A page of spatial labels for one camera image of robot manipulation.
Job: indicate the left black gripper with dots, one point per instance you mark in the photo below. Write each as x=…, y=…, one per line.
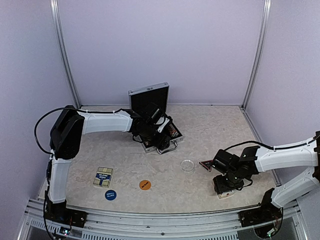
x=162, y=141

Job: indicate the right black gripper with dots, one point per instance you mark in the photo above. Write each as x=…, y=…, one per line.
x=220, y=186

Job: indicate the red playing card deck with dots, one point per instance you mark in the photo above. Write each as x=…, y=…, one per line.
x=225, y=195

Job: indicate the orange big blind button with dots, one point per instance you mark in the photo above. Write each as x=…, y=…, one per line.
x=145, y=185

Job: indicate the aluminium poker chip case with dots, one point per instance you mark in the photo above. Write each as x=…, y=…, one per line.
x=150, y=102

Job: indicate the blue small blind button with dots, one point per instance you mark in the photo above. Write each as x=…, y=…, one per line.
x=110, y=195

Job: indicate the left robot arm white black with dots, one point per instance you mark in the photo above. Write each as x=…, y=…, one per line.
x=72, y=124

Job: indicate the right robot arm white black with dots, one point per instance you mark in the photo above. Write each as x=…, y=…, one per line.
x=260, y=158

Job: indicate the chip row in case back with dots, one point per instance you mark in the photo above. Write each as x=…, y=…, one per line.
x=173, y=131

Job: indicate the black pink triangular button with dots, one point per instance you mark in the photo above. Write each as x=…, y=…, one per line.
x=207, y=164

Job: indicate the clear round dealer button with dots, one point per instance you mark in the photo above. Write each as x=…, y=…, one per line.
x=187, y=165

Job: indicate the blue playing card box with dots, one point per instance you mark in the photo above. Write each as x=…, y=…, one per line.
x=103, y=177

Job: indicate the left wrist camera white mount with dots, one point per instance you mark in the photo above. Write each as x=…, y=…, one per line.
x=163, y=122

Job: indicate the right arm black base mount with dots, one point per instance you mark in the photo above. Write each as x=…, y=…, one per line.
x=255, y=216

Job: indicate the aluminium front rail frame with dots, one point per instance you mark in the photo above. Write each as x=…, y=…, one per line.
x=113, y=225

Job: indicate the right aluminium corner post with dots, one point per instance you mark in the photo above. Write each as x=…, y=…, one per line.
x=258, y=53

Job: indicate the aluminium corner post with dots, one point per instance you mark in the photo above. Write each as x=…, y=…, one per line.
x=258, y=53
x=54, y=5

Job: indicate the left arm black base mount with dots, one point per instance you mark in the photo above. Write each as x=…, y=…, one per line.
x=70, y=217

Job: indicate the left aluminium corner post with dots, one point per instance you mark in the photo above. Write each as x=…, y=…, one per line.
x=54, y=5

